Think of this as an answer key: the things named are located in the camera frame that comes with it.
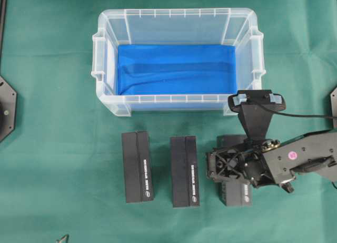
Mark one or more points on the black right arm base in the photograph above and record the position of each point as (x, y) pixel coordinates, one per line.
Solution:
(333, 99)

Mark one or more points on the black RealSense D415 box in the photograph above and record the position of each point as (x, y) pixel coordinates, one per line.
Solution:
(184, 172)

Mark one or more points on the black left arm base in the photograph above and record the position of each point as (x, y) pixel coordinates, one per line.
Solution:
(8, 108)

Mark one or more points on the clear plastic storage case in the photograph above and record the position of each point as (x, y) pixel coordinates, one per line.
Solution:
(237, 27)

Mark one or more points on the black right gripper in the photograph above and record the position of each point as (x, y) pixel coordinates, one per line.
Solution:
(311, 152)

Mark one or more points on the small metal tool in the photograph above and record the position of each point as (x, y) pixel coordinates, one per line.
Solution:
(63, 239)

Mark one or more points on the blue liner sheet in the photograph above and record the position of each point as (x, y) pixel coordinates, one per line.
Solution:
(176, 69)

